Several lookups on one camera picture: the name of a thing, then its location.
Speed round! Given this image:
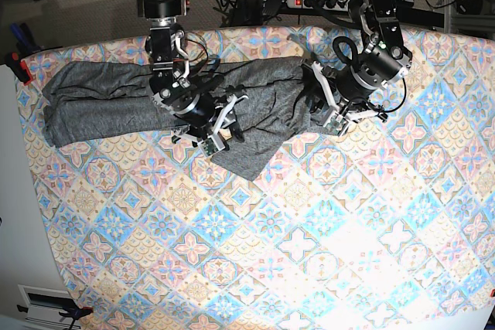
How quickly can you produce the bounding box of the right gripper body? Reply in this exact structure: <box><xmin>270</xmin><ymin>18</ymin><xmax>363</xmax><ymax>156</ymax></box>
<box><xmin>172</xmin><ymin>93</ymin><xmax>248</xmax><ymax>151</ymax></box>

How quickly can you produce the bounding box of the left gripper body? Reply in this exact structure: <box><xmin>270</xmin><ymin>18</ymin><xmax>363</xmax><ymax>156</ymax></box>
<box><xmin>301</xmin><ymin>60</ymin><xmax>388</xmax><ymax>129</ymax></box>

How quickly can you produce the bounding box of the grey t-shirt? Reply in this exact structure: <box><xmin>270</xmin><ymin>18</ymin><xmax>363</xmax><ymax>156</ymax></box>
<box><xmin>43</xmin><ymin>57</ymin><xmax>329</xmax><ymax>181</ymax></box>

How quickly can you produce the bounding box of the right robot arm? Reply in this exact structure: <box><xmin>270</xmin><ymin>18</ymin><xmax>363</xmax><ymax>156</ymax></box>
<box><xmin>137</xmin><ymin>0</ymin><xmax>247</xmax><ymax>156</ymax></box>

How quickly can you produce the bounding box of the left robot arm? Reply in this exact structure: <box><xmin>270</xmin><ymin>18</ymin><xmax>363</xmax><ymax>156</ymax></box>
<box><xmin>302</xmin><ymin>0</ymin><xmax>412</xmax><ymax>137</ymax></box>

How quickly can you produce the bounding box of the patterned tile tablecloth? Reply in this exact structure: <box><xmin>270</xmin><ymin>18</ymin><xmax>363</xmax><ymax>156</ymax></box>
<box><xmin>16</xmin><ymin>29</ymin><xmax>494</xmax><ymax>329</ymax></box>

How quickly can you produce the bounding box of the red black clamp upper left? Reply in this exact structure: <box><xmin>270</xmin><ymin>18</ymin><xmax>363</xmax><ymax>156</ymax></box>
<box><xmin>5</xmin><ymin>53</ymin><xmax>32</xmax><ymax>85</ymax></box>

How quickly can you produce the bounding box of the black orange clamp lower left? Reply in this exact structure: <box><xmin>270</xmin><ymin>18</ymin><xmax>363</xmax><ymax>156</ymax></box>
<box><xmin>59</xmin><ymin>307</ymin><xmax>94</xmax><ymax>329</ymax></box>

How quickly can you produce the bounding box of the white tray lower left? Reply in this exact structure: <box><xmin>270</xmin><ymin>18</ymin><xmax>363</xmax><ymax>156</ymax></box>
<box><xmin>17</xmin><ymin>284</ymin><xmax>75</xmax><ymax>327</ymax></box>

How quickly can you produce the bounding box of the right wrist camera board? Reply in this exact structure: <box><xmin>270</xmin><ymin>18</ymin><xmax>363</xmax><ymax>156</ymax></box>
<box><xmin>198</xmin><ymin>134</ymin><xmax>226</xmax><ymax>158</ymax></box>

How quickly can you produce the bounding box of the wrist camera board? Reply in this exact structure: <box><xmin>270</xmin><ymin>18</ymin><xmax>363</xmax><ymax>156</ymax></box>
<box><xmin>198</xmin><ymin>134</ymin><xmax>226</xmax><ymax>158</ymax></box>
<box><xmin>324</xmin><ymin>112</ymin><xmax>349</xmax><ymax>137</ymax></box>

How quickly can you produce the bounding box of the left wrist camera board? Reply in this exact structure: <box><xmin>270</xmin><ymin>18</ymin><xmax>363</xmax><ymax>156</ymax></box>
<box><xmin>324</xmin><ymin>112</ymin><xmax>349</xmax><ymax>137</ymax></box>

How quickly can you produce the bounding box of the white power strip red switch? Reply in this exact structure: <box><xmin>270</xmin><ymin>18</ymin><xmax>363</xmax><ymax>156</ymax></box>
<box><xmin>286</xmin><ymin>0</ymin><xmax>348</xmax><ymax>12</ymax></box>

